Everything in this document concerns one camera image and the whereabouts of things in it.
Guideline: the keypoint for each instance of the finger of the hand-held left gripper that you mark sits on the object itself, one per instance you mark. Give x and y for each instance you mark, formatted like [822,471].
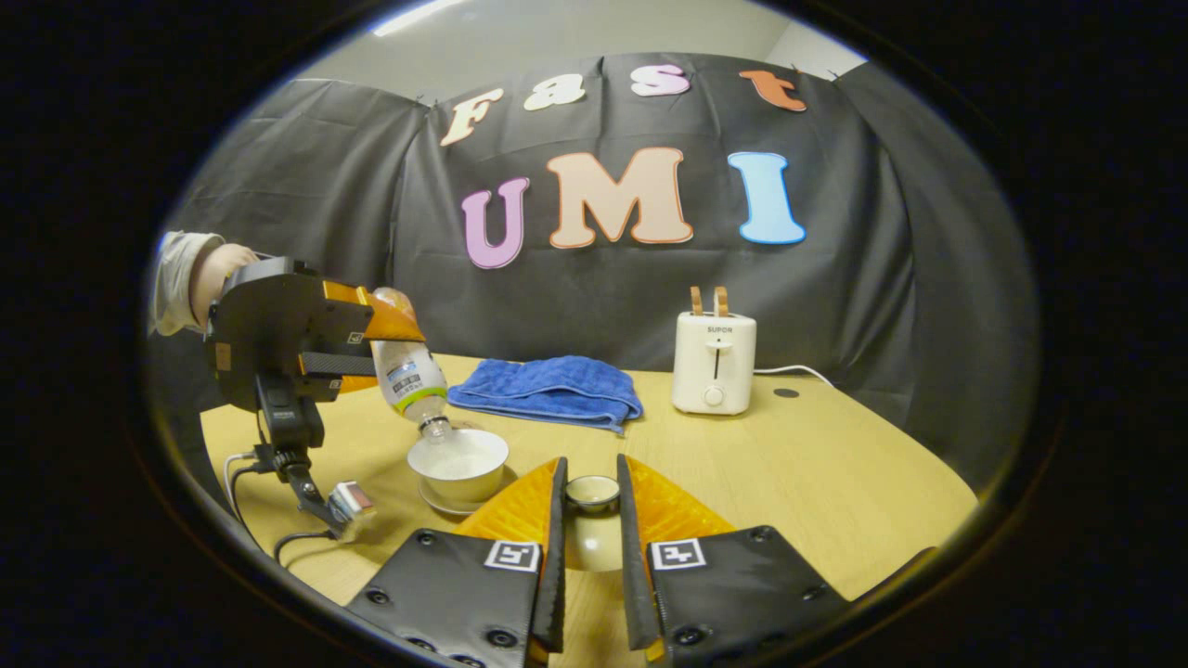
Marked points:
[380,320]
[334,366]

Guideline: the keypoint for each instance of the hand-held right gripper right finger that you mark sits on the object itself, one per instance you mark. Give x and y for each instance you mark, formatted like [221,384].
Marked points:
[631,575]

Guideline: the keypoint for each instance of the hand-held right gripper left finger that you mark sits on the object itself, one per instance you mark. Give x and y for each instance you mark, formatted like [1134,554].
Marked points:
[555,575]

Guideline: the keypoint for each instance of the clear plastic water bottle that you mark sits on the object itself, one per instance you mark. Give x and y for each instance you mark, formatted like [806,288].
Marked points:
[408,376]

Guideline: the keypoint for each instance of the cream ceramic teacup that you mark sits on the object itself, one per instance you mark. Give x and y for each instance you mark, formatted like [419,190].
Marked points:
[459,473]

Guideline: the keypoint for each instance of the cream ceramic saucer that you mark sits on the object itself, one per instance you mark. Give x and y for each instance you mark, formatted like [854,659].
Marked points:
[445,507]

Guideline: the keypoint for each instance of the black backdrop cloth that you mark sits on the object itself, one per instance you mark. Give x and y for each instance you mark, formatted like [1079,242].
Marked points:
[306,204]

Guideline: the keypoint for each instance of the blue folded towel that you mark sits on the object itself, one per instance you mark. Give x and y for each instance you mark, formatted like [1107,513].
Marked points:
[548,390]

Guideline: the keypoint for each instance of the white toaster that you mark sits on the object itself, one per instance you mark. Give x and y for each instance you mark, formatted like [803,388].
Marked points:
[713,371]

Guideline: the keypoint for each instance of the toast bread slice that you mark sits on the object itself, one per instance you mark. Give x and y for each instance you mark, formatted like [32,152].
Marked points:
[696,301]
[721,301]

